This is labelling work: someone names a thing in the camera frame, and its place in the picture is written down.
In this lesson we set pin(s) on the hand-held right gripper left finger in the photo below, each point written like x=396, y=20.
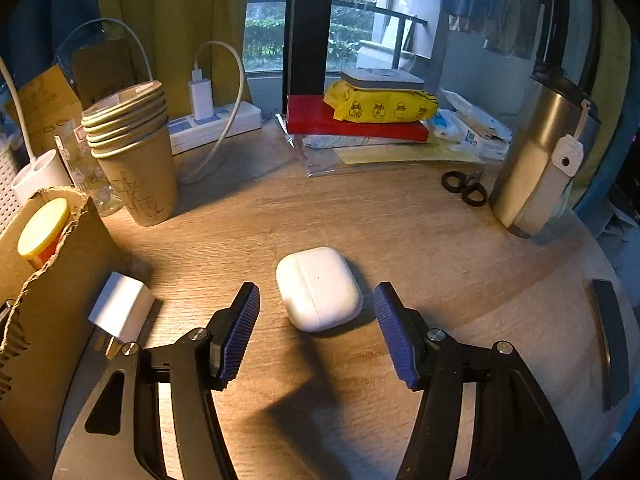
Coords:
x=240, y=330

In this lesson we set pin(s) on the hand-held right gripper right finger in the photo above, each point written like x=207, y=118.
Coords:
x=395, y=330

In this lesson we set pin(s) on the white earbuds case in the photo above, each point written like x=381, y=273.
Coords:
x=315, y=290

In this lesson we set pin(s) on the torn cardboard box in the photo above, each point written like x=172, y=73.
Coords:
x=65, y=270

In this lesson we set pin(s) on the red jar with yellow lid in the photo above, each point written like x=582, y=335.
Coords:
x=42, y=227

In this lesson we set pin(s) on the white power adapter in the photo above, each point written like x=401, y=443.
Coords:
x=122, y=305

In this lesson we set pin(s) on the stack of brown paper cups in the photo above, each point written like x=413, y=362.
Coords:
x=145, y=180

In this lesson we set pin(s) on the clear plastic folder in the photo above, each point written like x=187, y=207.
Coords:
x=325, y=160

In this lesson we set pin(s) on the white power strip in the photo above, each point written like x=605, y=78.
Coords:
x=242, y=117

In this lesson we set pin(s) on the stainless steel tumbler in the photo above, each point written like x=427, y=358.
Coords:
x=525, y=160

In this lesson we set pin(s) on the black smartphone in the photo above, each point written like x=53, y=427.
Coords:
x=612, y=345

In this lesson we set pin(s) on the clear printed bottle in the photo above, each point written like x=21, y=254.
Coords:
x=85, y=175

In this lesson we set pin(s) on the yellow wet wipes pack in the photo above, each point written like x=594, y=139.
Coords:
x=380, y=105

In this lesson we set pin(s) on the red book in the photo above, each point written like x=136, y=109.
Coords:
x=310, y=115

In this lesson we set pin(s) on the white plugged charger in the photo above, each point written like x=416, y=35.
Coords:
x=201, y=100

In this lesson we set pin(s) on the white paper tag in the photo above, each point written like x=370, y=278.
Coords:
x=565, y=155

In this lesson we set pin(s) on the flat grey box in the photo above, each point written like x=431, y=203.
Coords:
x=380, y=79

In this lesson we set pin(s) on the white plastic basket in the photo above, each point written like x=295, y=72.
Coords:
x=6, y=190

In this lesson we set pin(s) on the dark brown carton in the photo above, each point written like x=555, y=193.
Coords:
x=102, y=70

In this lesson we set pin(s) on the kraft paper carton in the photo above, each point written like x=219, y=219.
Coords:
x=45, y=105

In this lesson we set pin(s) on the black balcony railing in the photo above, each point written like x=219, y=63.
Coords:
x=400, y=14

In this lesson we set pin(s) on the yellow green curtain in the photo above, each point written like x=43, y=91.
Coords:
x=165, y=10
x=615, y=60

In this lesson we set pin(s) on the black window frame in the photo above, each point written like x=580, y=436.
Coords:
x=310, y=25

